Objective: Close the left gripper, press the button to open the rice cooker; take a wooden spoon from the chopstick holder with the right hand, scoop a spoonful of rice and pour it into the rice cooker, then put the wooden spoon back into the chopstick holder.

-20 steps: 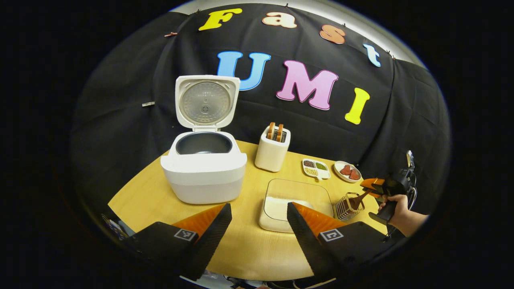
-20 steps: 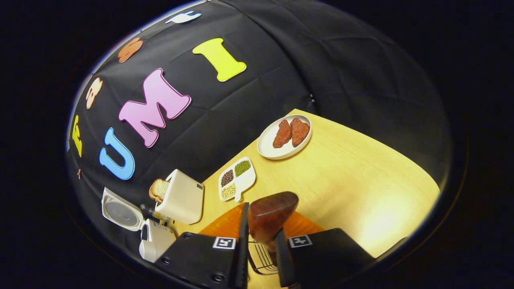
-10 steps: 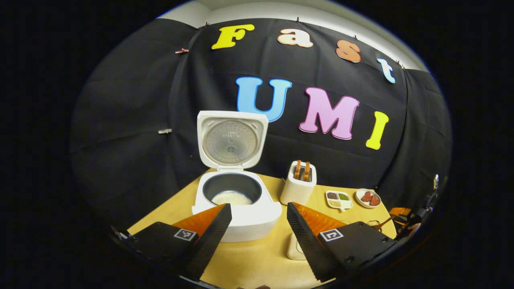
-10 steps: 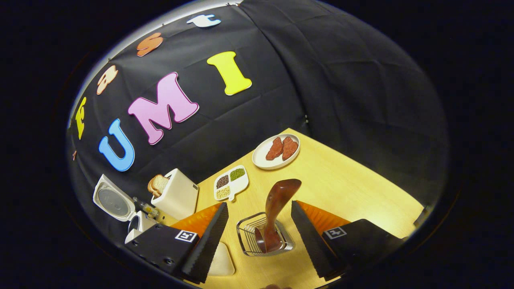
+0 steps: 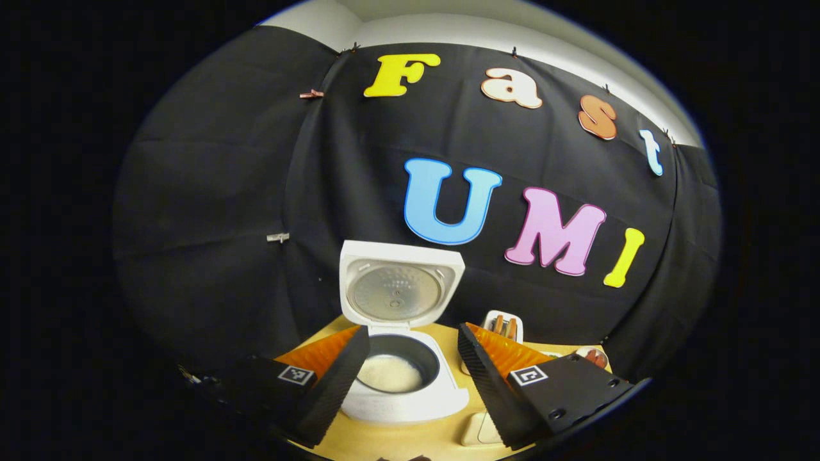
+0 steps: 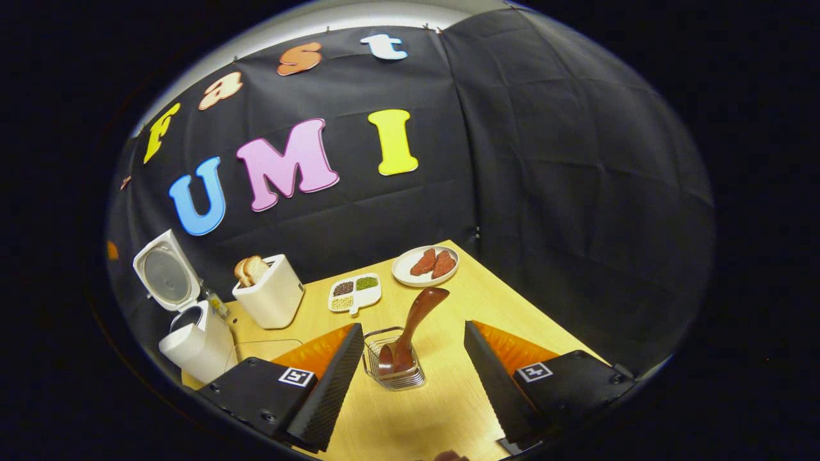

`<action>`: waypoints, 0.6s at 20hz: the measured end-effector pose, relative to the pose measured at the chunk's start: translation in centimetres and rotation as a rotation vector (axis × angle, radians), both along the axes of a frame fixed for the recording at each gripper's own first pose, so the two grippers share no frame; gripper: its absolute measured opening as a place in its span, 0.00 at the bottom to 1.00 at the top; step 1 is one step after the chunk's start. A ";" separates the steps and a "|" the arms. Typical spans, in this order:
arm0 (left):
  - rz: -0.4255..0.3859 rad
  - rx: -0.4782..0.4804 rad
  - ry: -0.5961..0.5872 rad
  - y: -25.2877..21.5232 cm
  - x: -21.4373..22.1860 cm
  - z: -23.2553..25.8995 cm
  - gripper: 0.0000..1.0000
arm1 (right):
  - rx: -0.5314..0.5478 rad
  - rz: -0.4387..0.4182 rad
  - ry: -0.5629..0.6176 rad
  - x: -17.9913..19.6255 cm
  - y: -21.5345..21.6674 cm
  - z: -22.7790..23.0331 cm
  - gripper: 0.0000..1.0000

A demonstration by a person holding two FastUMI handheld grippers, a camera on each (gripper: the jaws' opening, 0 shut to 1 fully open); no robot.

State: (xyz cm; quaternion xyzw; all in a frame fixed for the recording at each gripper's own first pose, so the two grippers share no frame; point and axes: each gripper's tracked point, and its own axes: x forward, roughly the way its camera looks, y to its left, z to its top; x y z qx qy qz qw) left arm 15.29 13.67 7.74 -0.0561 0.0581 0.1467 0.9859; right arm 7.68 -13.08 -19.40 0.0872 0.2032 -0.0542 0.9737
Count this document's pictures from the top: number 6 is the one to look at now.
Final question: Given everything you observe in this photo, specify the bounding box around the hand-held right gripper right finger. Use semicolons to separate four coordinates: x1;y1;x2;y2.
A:
463;320;638;457

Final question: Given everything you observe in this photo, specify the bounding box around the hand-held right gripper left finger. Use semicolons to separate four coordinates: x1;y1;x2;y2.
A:
195;322;365;453

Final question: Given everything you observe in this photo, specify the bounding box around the metal wire chopstick holder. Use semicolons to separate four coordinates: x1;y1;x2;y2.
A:
362;327;426;391

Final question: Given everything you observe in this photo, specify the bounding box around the clear plastic rice box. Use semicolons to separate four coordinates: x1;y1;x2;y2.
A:
224;339;305;372

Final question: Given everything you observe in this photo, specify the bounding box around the brown wooden spoon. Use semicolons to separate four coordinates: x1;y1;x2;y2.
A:
377;287;450;375

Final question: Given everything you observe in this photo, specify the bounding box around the white rice cooker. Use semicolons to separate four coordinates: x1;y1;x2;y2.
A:
133;229;238;385

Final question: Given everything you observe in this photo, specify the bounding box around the white divided grain dish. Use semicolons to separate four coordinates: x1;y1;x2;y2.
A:
328;273;382;316

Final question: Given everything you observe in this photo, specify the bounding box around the white toaster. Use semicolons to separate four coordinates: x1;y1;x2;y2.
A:
232;254;306;330

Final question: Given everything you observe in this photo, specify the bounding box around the white round plate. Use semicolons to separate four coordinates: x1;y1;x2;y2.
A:
391;246;460;287

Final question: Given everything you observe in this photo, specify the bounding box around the small clear glass bottle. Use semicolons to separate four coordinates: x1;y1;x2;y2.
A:
202;285;229;319

